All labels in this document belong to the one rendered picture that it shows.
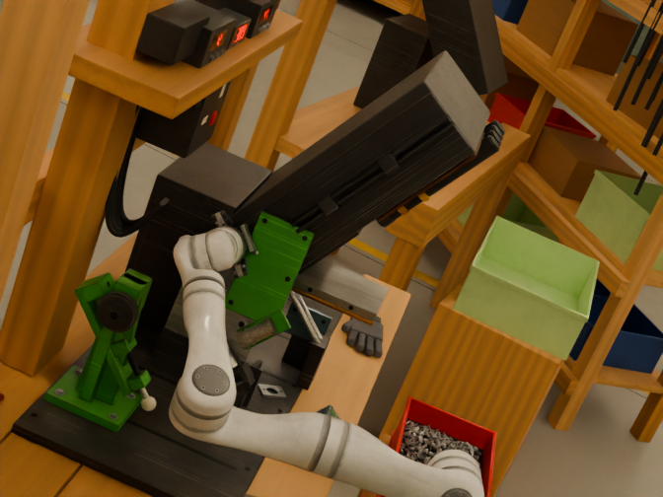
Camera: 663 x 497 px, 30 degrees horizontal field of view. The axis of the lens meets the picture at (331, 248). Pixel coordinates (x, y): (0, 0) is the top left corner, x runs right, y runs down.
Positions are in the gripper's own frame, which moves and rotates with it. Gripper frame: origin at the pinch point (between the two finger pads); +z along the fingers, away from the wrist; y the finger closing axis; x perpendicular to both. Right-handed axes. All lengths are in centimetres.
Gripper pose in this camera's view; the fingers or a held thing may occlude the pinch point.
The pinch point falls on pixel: (237, 242)
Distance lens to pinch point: 244.7
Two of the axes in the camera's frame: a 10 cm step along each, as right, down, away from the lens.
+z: 1.0, -0.7, 9.9
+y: -3.5, -9.4, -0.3
